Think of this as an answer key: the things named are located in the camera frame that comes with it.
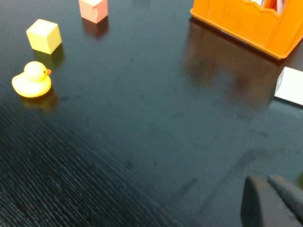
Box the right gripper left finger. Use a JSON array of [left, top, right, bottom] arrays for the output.
[[240, 175, 303, 227]]

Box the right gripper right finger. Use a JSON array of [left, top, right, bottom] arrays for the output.
[[267, 175, 303, 222]]

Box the orange plastic cutlery holder crate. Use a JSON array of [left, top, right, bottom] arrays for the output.
[[190, 0, 303, 60]]

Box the white power adapter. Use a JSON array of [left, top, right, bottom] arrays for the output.
[[274, 67, 303, 106]]

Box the orange cube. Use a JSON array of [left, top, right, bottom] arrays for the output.
[[79, 0, 109, 24]]

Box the yellow rubber duck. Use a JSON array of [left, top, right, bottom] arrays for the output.
[[11, 61, 52, 98]]

